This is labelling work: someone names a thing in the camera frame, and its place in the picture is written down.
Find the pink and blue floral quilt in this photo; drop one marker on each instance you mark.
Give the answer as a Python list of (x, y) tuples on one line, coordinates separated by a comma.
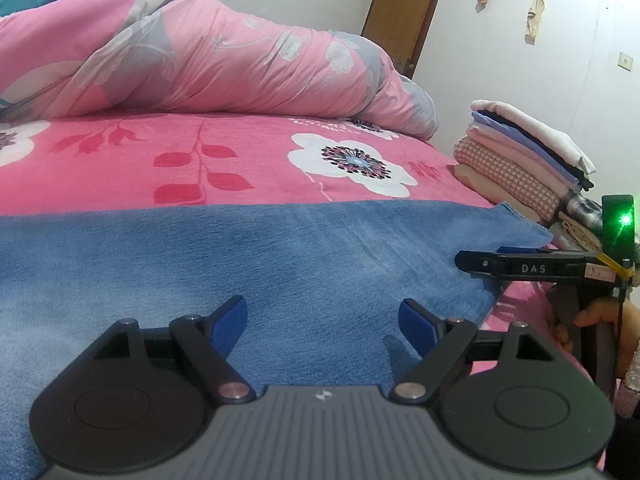
[(200, 60)]

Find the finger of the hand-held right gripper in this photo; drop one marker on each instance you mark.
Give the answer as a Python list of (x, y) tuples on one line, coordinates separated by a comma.
[(477, 263), (520, 251)]

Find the beige folded cloth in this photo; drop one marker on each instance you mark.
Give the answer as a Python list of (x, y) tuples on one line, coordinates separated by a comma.
[(580, 235)]

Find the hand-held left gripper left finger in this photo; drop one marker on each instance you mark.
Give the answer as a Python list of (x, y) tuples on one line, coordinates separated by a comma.
[(230, 330)]

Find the white wall switch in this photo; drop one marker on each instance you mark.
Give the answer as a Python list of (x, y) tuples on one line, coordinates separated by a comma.
[(626, 60)]

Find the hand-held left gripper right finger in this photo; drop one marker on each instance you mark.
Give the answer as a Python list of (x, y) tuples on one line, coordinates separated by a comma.
[(417, 327)]

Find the person's right hand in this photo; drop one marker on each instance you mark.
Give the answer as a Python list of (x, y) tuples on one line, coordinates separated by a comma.
[(600, 312)]

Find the stack of folded clothes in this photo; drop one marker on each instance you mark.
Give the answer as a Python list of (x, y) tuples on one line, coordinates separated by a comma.
[(510, 160)]

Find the blue jeans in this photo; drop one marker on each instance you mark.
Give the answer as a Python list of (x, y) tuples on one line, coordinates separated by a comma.
[(250, 260)]

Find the brown wooden door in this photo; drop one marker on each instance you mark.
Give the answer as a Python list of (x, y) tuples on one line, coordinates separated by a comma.
[(405, 10)]

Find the pink floral blanket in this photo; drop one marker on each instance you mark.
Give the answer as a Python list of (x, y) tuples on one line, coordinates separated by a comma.
[(250, 160)]

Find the plaid folded shirt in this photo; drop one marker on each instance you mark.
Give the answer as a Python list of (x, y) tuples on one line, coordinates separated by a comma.
[(585, 207)]

